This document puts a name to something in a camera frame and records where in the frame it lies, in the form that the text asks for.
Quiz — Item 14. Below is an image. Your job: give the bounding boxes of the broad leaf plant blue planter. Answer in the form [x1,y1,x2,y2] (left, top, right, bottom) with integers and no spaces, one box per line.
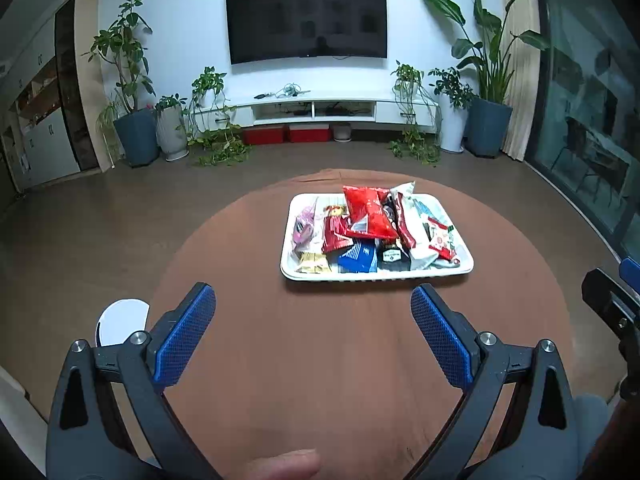
[420,0,551,157]

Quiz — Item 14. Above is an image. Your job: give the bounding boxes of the person's left hand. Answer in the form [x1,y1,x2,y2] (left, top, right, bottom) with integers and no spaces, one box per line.
[244,449,321,480]

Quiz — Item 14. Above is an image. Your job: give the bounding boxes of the beige curtain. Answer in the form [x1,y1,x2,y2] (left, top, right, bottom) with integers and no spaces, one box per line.
[500,0,543,163]

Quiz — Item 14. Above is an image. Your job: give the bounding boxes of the wall cabinet unit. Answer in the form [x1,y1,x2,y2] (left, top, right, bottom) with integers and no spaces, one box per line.
[0,0,101,193]

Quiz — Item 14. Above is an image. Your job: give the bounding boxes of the bushy plant in white planter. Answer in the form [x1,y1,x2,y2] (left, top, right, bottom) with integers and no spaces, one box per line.
[428,66,476,154]

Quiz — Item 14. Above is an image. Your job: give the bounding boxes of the pink snack packet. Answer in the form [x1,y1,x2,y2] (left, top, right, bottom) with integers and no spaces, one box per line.
[291,205,326,251]

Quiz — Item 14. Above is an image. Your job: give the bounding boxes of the small red snack packet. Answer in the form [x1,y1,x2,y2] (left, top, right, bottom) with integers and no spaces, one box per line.
[321,205,353,254]

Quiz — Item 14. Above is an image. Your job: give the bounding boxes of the wall television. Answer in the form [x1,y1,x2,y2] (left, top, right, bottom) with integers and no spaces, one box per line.
[225,0,388,66]

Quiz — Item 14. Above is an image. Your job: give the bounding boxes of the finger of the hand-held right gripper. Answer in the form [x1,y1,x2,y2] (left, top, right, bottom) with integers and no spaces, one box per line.
[620,257,640,303]
[581,267,640,361]

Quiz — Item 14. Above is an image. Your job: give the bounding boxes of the dark blue snack packet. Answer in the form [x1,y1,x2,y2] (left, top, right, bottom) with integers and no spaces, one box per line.
[337,239,379,273]

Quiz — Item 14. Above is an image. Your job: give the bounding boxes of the white round stool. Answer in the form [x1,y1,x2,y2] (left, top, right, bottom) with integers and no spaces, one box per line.
[95,299,150,347]

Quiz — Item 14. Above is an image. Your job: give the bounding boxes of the white plastic tray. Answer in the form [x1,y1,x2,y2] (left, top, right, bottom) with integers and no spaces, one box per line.
[280,192,475,283]

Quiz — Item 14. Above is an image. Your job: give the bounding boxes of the small yellow snack packet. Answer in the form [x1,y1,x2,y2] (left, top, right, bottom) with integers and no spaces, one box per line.
[296,252,332,275]

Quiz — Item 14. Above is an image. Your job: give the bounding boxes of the black snack packet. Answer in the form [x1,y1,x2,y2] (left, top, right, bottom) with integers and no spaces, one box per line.
[376,237,412,271]

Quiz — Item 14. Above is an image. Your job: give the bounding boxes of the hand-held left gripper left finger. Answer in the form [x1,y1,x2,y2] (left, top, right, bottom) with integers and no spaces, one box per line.
[46,281,223,480]

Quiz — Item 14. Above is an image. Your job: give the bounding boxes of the tall plant in blue planter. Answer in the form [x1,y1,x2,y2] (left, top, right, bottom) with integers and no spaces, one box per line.
[82,0,161,168]

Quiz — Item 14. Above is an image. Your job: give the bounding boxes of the large red chips bag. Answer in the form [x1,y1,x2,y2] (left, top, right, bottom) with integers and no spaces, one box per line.
[342,185,399,240]

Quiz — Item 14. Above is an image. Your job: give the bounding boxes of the glass sliding door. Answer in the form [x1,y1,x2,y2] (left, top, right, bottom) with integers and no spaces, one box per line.
[532,0,640,261]

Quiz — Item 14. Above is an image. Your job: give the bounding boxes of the white television console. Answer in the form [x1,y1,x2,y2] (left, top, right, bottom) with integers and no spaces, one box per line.
[215,91,441,128]

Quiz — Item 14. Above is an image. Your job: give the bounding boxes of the large white red snack bag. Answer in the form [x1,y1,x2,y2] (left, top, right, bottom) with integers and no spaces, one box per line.
[390,181,441,268]

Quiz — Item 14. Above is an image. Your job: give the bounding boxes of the red storage box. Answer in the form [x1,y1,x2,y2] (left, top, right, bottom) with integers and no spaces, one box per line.
[243,126,288,146]
[287,124,331,143]

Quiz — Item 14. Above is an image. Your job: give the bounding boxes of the person's grey trousers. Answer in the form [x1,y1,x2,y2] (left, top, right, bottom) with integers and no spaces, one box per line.
[572,394,618,480]

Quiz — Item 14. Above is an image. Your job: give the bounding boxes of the small plant in white planter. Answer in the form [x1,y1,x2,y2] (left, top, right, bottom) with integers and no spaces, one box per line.
[152,94,190,162]

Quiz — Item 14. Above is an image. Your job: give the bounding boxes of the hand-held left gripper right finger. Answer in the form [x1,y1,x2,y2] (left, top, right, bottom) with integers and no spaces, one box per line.
[410,282,581,480]

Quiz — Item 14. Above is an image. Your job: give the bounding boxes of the teal snack packet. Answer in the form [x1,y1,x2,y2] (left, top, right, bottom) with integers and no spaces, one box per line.
[412,200,441,226]

